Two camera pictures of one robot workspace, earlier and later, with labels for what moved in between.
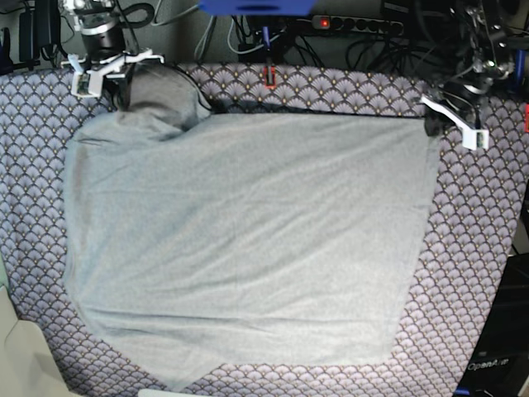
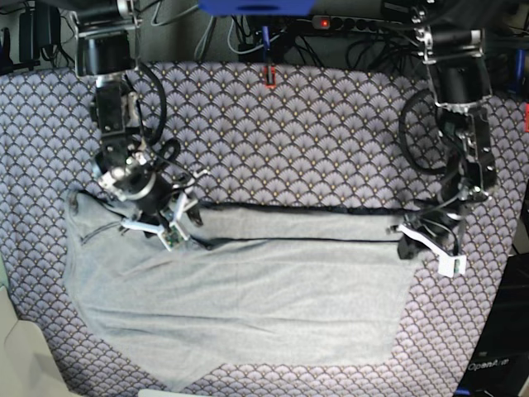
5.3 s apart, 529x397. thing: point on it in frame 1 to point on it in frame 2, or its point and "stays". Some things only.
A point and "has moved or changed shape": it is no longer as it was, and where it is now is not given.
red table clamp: [273, 79] stays
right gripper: [467, 97] to [440, 224]
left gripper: [104, 44] to [147, 192]
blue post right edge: [520, 59] stays
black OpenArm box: [499, 366] stays
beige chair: [28, 367] stays
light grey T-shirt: [195, 239] has moved or changed shape
